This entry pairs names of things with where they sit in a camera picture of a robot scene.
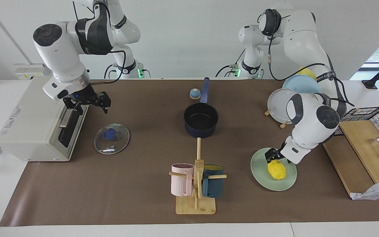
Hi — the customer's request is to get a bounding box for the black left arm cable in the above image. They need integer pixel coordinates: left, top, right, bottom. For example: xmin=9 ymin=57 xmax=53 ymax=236
xmin=257 ymin=13 xmax=355 ymax=107

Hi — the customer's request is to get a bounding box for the dark blue saucepan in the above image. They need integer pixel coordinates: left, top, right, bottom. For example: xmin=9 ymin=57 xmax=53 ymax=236
xmin=184 ymin=77 xmax=219 ymax=138

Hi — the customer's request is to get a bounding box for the yellow plate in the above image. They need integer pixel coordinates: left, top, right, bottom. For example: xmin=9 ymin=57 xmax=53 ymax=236
xmin=296 ymin=66 xmax=317 ymax=80

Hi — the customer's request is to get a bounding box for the wooden mug tree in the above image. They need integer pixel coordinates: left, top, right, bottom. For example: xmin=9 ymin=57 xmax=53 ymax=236
xmin=169 ymin=138 xmax=227 ymax=215

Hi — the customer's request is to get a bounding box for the pink ribbed mug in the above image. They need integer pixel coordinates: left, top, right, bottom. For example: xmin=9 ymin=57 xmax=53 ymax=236
xmin=171 ymin=163 xmax=195 ymax=197

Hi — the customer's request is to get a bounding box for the beige toaster oven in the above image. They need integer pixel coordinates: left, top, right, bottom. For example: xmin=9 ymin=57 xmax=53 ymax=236
xmin=0 ymin=76 xmax=91 ymax=162

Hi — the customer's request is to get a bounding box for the white power strip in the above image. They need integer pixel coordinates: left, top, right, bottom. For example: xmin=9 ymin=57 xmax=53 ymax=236
xmin=14 ymin=64 xmax=50 ymax=80

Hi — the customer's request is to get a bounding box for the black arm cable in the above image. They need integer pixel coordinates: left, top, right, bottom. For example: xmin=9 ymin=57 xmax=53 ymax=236
xmin=73 ymin=0 xmax=127 ymax=85
xmin=257 ymin=13 xmax=355 ymax=107

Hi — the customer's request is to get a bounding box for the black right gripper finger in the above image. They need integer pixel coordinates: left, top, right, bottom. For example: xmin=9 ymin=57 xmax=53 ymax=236
xmin=64 ymin=100 xmax=84 ymax=116
xmin=99 ymin=92 xmax=112 ymax=114

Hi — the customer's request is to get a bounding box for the wooden plate rack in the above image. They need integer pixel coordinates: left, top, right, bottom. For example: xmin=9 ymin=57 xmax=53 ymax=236
xmin=264 ymin=109 xmax=290 ymax=129

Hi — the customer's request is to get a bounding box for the brown table mat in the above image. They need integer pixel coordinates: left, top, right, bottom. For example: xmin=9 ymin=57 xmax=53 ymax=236
xmin=0 ymin=79 xmax=379 ymax=227

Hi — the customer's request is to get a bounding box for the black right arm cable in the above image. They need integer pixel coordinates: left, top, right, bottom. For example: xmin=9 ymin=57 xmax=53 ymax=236
xmin=73 ymin=0 xmax=127 ymax=85

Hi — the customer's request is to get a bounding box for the green plate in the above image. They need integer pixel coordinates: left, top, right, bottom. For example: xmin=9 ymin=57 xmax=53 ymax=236
xmin=250 ymin=147 xmax=297 ymax=191

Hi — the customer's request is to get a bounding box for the glass lid blue knob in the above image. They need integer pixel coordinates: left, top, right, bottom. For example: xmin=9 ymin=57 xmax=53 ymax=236
xmin=93 ymin=123 xmax=131 ymax=155

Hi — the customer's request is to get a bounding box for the dark teal mug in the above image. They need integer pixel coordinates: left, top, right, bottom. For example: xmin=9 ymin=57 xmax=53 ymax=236
xmin=202 ymin=165 xmax=224 ymax=198

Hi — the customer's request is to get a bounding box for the grey plate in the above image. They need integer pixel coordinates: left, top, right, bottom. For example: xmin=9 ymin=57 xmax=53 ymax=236
xmin=267 ymin=88 xmax=296 ymax=124

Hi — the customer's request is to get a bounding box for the light blue plate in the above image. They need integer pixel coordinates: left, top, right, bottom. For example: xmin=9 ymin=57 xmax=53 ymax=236
xmin=282 ymin=74 xmax=321 ymax=95

